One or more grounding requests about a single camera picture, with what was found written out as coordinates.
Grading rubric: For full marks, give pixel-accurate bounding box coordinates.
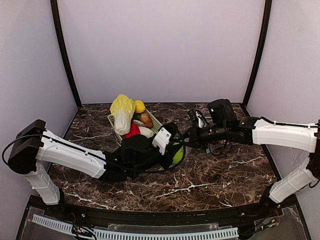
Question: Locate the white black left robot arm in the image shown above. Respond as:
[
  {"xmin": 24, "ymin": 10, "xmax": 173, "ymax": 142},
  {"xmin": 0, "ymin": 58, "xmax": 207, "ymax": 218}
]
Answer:
[{"xmin": 2, "ymin": 119, "xmax": 180, "ymax": 206}]

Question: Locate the yellow lemon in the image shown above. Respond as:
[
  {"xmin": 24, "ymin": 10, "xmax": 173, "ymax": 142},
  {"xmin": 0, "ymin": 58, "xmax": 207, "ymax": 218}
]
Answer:
[{"xmin": 134, "ymin": 100, "xmax": 146, "ymax": 114}]

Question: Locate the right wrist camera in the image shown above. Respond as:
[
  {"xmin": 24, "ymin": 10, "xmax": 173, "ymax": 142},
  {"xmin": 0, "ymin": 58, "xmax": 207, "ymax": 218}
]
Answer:
[{"xmin": 187, "ymin": 109, "xmax": 209, "ymax": 128}]

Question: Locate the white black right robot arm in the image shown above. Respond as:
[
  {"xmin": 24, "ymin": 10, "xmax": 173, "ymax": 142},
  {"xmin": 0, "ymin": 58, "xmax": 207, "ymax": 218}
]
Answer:
[{"xmin": 183, "ymin": 99, "xmax": 320, "ymax": 204}]

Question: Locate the white garlic bulb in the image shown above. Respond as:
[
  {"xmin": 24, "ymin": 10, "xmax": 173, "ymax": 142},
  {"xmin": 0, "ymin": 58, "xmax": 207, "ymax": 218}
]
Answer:
[{"xmin": 132, "ymin": 119, "xmax": 154, "ymax": 138}]

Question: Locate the black frame post right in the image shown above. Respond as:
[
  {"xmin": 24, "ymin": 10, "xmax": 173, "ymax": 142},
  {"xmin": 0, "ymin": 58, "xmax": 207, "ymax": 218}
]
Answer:
[{"xmin": 242, "ymin": 0, "xmax": 273, "ymax": 108}]

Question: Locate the black front rail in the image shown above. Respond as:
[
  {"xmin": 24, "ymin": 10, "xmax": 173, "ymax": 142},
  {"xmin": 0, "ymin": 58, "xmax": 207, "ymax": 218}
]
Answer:
[{"xmin": 44, "ymin": 197, "xmax": 281, "ymax": 227}]

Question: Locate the pale green plastic basket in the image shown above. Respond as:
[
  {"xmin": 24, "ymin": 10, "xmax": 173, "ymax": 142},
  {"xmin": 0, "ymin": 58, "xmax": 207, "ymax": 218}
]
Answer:
[{"xmin": 107, "ymin": 109, "xmax": 163, "ymax": 142}]

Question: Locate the black frame post left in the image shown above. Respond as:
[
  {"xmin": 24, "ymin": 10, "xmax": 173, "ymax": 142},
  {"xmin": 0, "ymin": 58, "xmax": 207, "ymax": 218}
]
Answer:
[{"xmin": 50, "ymin": 0, "xmax": 83, "ymax": 109}]

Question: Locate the black frame post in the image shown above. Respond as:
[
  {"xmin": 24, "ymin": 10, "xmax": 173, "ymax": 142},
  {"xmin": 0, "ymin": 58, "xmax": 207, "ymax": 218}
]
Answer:
[
  {"xmin": 242, "ymin": 0, "xmax": 273, "ymax": 108},
  {"xmin": 50, "ymin": 0, "xmax": 83, "ymax": 109}
]

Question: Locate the brown potato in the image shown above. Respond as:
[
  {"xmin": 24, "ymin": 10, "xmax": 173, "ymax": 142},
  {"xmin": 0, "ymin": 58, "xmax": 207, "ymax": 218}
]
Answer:
[{"xmin": 139, "ymin": 113, "xmax": 153, "ymax": 129}]

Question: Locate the red bell pepper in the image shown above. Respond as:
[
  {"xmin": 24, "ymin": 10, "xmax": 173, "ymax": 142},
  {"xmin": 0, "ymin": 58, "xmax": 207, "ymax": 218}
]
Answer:
[{"xmin": 125, "ymin": 123, "xmax": 141, "ymax": 139}]

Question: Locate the yellow napa cabbage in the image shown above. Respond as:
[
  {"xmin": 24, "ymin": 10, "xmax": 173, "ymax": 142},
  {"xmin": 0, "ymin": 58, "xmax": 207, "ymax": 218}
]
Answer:
[{"xmin": 110, "ymin": 94, "xmax": 136, "ymax": 136}]

